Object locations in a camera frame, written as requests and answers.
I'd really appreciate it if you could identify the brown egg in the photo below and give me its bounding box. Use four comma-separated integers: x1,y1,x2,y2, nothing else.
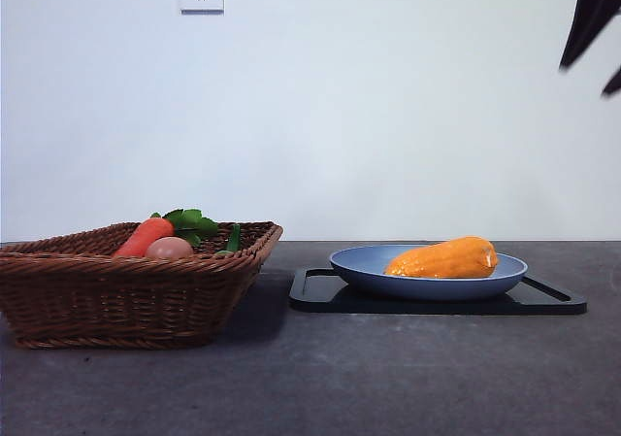
145,236,194,261

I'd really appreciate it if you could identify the brown wicker basket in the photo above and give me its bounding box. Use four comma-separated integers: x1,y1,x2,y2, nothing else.
0,220,284,351

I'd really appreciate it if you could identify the green leafy vegetable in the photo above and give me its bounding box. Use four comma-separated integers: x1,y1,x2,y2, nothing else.
148,208,220,249

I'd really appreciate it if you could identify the orange carrot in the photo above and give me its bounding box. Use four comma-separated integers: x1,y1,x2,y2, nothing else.
113,217,175,258

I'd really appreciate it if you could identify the dark rectangular tray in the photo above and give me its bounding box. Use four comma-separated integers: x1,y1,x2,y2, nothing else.
288,266,588,316

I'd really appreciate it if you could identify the blue round plate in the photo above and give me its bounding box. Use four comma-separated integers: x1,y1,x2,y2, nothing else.
328,244,529,303

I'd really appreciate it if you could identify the green pepper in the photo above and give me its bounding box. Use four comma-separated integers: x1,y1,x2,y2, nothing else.
215,223,243,256

